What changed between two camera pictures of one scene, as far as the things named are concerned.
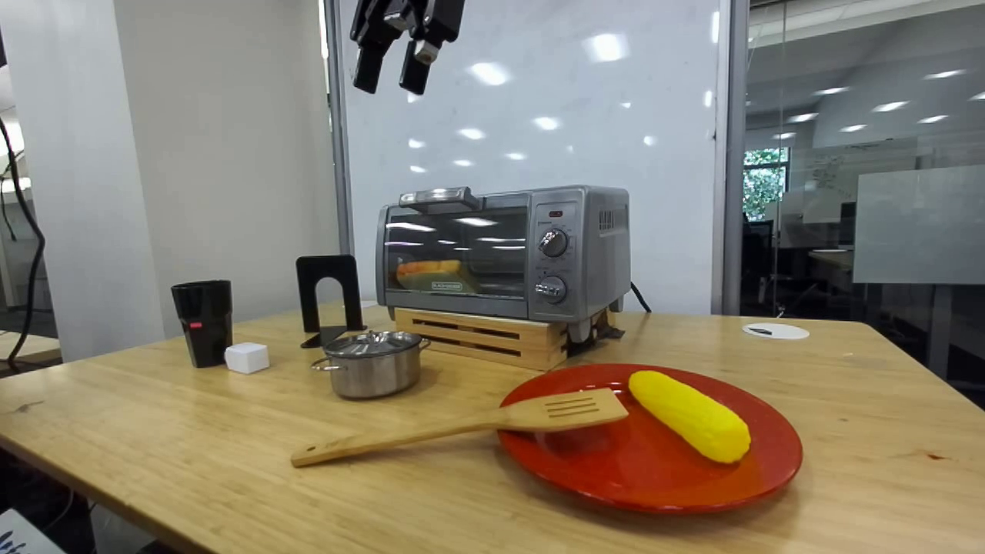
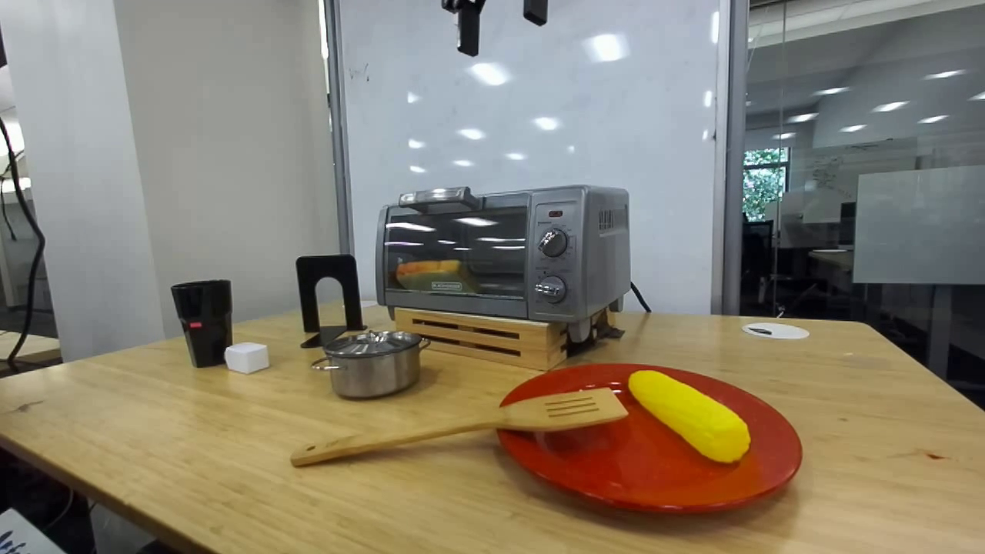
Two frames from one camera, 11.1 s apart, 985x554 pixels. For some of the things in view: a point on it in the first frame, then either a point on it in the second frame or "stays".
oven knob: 551,242 stays
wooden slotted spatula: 528,413 stays
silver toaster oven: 514,252 stays
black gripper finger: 370,45 → 469,24
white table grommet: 776,330 stays
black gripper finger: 415,67 → 536,10
